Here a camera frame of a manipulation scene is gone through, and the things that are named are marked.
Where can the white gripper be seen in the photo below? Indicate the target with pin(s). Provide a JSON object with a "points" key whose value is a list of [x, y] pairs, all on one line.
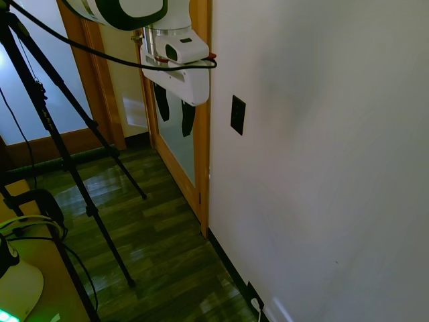
{"points": [[187, 84]]}

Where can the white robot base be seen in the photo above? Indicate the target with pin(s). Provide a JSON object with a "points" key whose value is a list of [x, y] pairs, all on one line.
{"points": [[20, 285]]}

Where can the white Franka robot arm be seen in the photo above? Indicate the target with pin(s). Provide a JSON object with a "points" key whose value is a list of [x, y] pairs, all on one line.
{"points": [[140, 10]]}

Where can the wooden door with frosted glass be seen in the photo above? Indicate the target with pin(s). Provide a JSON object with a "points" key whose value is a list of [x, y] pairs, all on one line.
{"points": [[177, 147]]}

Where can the dark door threshold strip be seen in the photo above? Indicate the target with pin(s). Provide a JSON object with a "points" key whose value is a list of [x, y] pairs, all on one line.
{"points": [[50, 162]]}

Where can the black clamp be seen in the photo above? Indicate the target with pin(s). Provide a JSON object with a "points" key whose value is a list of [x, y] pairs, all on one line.
{"points": [[43, 201]]}

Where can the black baseboard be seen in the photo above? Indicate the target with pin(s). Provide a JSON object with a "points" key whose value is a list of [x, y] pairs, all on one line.
{"points": [[231, 265]]}

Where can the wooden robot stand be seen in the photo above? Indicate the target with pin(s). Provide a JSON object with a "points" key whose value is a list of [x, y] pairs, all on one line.
{"points": [[50, 268]]}

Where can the dark light switch plate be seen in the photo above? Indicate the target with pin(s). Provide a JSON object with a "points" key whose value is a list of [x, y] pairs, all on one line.
{"points": [[238, 115]]}

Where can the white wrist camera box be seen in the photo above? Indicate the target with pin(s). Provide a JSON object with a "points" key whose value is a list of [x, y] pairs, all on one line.
{"points": [[191, 48]]}

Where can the wooden door frame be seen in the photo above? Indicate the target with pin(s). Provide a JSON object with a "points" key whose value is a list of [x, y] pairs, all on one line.
{"points": [[100, 87]]}

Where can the black camera tripod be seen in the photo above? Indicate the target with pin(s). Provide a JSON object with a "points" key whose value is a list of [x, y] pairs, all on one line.
{"points": [[50, 124]]}

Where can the dark wall outlet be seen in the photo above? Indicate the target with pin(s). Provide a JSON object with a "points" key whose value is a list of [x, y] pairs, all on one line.
{"points": [[252, 291]]}

